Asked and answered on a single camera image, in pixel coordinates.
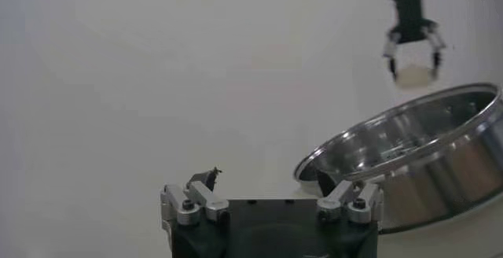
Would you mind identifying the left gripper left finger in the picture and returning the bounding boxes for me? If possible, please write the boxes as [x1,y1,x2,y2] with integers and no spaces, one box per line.
[159,166,231,228]

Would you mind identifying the white steamed baozi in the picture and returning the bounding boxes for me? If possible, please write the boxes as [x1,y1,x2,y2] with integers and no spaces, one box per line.
[394,64,435,90]

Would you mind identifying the steel steamer pot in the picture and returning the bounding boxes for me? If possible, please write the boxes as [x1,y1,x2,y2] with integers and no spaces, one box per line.
[293,82,503,235]

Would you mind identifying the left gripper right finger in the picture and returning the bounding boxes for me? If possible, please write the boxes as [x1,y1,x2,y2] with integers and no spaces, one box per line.
[315,168,385,226]

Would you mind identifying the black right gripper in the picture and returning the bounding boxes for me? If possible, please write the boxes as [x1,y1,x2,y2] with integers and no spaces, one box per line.
[382,0,448,83]

